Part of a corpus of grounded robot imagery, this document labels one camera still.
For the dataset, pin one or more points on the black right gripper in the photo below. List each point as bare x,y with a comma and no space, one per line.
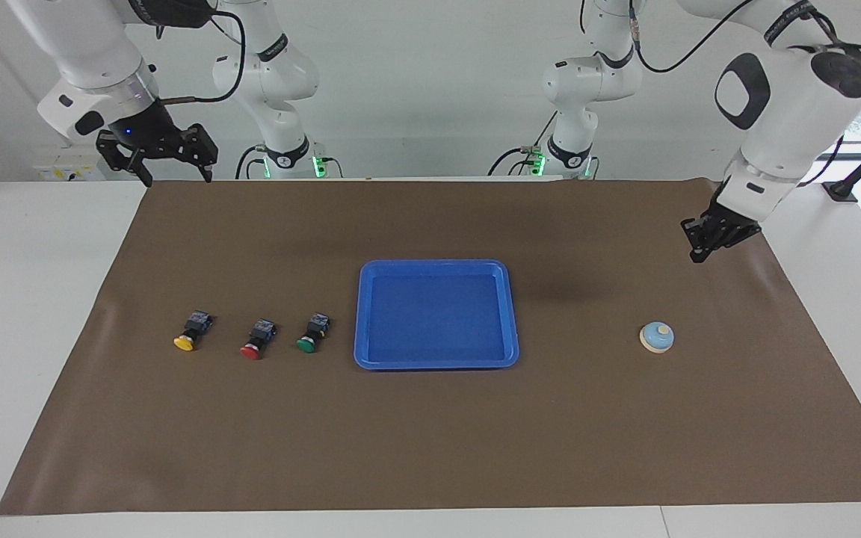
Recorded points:
143,134

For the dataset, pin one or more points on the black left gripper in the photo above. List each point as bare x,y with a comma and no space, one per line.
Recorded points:
729,228

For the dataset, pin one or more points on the yellow push button switch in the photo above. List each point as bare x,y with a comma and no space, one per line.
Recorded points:
190,332

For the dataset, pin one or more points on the red push button switch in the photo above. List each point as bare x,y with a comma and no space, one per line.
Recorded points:
255,342

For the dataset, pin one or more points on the green push button switch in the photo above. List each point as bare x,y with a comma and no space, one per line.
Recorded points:
311,336

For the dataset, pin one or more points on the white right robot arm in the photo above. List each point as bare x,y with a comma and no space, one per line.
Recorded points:
94,45

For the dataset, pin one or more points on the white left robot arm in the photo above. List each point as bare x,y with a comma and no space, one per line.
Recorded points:
797,104

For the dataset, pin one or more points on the blue plastic tray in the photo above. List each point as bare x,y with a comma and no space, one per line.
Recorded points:
438,314

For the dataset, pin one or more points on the brown table mat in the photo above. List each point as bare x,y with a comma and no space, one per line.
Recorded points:
251,448

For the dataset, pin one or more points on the white wall socket box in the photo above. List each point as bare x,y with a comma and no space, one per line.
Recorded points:
64,172

